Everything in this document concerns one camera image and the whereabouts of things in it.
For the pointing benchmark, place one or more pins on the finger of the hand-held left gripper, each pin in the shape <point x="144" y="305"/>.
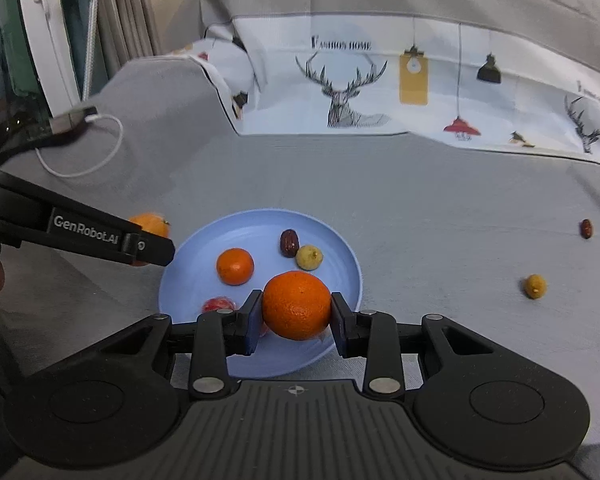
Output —
<point x="152" y="250"/>

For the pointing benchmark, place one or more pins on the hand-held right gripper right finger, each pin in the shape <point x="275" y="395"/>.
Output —
<point x="338" y="321"/>

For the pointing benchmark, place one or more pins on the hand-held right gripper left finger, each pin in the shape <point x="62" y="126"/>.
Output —
<point x="254" y="321"/>

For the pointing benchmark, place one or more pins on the orange mandarin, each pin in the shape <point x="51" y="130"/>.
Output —
<point x="295" y="305"/>
<point x="150" y="225"/>
<point x="235" y="266"/>

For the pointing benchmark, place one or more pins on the red round fruit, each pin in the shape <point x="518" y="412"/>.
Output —
<point x="219" y="304"/>

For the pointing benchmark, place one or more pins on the yellow-green round fruit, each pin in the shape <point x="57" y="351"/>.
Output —
<point x="535" y="286"/>
<point x="308" y="257"/>

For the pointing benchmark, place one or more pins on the dark red date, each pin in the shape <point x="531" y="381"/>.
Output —
<point x="586" y="229"/>
<point x="289" y="243"/>

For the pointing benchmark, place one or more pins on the light blue plate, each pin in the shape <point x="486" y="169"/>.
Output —
<point x="260" y="230"/>

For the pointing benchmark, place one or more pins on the grey bed sheet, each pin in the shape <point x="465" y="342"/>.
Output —
<point x="430" y="200"/>

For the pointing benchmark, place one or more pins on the grey metal rod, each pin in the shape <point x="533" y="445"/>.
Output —
<point x="91" y="45"/>

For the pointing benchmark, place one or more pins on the grey curtain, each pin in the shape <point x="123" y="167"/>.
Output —
<point x="130" y="10"/>

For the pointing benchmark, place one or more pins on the white printed blanket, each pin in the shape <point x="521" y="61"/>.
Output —
<point x="430" y="110"/>

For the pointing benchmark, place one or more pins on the white window frame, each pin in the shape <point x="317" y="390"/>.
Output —
<point x="45" y="35"/>

